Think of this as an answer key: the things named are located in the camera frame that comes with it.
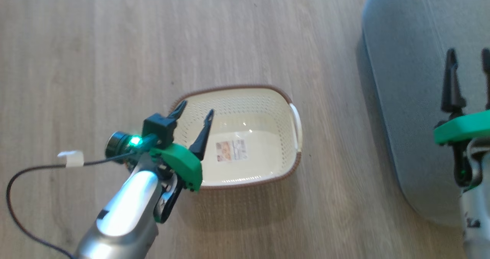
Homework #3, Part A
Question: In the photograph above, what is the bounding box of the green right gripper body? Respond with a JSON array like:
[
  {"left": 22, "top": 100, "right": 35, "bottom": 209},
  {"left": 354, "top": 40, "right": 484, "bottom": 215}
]
[{"left": 433, "top": 110, "right": 490, "bottom": 145}]

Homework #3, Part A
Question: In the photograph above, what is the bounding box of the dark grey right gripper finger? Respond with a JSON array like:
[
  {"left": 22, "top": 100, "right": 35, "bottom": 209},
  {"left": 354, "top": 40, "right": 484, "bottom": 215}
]
[
  {"left": 481, "top": 48, "right": 490, "bottom": 111},
  {"left": 441, "top": 48, "right": 467, "bottom": 116}
]

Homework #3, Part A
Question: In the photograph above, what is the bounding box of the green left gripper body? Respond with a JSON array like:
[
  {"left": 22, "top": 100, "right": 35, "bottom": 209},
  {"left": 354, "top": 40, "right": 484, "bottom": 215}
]
[{"left": 149, "top": 143, "right": 203, "bottom": 192}]

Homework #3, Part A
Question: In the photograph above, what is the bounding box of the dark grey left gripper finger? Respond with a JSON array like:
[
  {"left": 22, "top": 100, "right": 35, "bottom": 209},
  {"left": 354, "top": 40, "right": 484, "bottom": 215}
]
[
  {"left": 189, "top": 109, "right": 215, "bottom": 161},
  {"left": 167, "top": 100, "right": 188, "bottom": 122}
]

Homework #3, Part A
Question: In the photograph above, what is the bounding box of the grey rounded sofa seat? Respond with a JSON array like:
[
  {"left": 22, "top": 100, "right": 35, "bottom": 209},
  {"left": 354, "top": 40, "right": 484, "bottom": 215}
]
[{"left": 362, "top": 0, "right": 490, "bottom": 227}]

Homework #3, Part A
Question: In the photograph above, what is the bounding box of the cream plastic laundry basket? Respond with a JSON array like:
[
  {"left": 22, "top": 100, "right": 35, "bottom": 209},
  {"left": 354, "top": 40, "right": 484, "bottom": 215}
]
[{"left": 168, "top": 84, "right": 303, "bottom": 191}]

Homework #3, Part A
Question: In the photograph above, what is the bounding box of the paper label sticker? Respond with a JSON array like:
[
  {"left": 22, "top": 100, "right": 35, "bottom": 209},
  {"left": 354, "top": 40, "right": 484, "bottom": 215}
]
[{"left": 216, "top": 140, "right": 248, "bottom": 162}]

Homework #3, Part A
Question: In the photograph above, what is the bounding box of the white cable tag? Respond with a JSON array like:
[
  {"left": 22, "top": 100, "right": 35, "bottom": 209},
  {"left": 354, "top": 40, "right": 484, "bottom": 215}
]
[{"left": 57, "top": 150, "right": 84, "bottom": 168}]

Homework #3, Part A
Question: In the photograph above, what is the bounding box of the thin black cable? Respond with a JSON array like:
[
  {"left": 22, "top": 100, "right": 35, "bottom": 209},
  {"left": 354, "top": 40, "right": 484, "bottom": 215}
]
[{"left": 6, "top": 152, "right": 134, "bottom": 257}]

